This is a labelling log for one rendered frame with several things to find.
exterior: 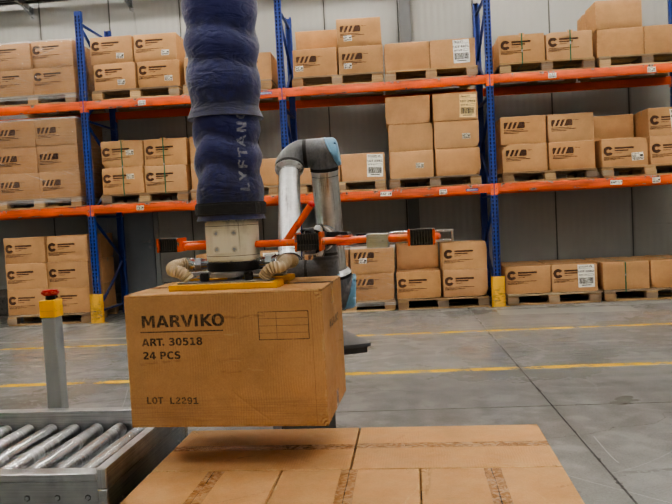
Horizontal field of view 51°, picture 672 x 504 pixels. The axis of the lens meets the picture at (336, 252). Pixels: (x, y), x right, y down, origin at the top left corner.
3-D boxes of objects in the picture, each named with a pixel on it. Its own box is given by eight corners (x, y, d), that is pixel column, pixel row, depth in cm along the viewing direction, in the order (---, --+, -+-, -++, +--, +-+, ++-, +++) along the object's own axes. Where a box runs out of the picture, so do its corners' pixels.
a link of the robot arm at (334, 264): (310, 286, 258) (307, 253, 257) (341, 284, 257) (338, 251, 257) (308, 289, 248) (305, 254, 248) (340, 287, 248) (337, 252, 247)
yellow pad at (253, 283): (168, 292, 213) (167, 275, 212) (179, 288, 222) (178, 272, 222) (277, 288, 208) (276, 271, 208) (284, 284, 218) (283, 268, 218)
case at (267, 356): (131, 427, 210) (122, 295, 208) (179, 393, 250) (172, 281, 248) (328, 426, 202) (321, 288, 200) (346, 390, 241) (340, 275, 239)
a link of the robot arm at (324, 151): (319, 303, 313) (302, 136, 290) (358, 300, 312) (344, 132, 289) (318, 317, 298) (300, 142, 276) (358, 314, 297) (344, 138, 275)
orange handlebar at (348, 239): (150, 254, 224) (149, 243, 224) (182, 249, 254) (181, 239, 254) (441, 242, 213) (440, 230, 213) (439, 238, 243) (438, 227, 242)
